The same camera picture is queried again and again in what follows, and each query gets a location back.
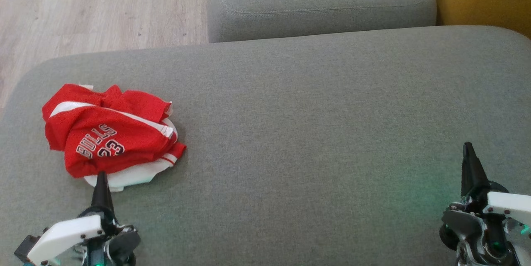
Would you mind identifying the red Bulls shorts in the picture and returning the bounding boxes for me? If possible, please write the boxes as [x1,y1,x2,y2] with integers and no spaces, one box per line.
[42,84,186,178]

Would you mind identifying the grey sofa seat cushion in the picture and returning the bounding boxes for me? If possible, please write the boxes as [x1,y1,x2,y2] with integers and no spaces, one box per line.
[0,25,531,266]

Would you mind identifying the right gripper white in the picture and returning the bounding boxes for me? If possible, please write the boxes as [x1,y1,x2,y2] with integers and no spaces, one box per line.
[441,142,531,266]

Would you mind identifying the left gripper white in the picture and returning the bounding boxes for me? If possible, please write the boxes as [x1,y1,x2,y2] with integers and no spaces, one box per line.
[27,171,141,266]

